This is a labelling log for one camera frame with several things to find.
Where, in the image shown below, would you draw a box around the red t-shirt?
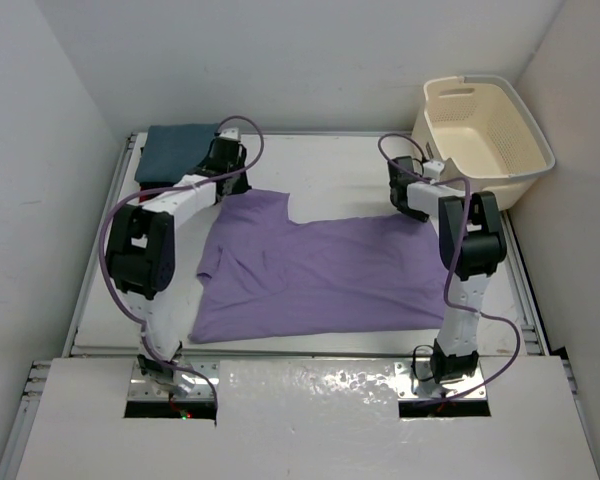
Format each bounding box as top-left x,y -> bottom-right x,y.
138,193 -> 155,204

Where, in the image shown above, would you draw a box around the blue-grey t-shirt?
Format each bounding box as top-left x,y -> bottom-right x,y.
134,123 -> 218,185

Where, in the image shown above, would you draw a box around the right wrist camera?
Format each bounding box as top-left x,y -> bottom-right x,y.
422,159 -> 445,182

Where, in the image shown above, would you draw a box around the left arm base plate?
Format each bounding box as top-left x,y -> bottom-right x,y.
127,361 -> 220,402

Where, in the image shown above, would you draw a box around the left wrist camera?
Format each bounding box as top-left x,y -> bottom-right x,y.
217,127 -> 241,142

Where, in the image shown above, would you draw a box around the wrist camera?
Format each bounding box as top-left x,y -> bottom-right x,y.
217,127 -> 241,142
422,159 -> 445,182

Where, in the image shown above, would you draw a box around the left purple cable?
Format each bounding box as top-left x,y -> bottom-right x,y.
99,114 -> 266,409

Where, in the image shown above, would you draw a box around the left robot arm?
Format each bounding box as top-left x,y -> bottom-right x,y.
98,128 -> 250,380

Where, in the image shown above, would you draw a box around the black t-shirt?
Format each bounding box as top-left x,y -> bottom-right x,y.
140,182 -> 173,191

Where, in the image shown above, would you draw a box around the cream laundry basket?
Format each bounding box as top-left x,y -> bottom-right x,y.
412,75 -> 556,211

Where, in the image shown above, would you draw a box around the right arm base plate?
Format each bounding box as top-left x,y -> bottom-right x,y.
393,356 -> 488,402

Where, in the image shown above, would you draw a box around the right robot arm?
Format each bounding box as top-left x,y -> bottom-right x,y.
388,156 -> 507,383

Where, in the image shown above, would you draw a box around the purple t-shirt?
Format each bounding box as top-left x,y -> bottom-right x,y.
189,190 -> 447,343

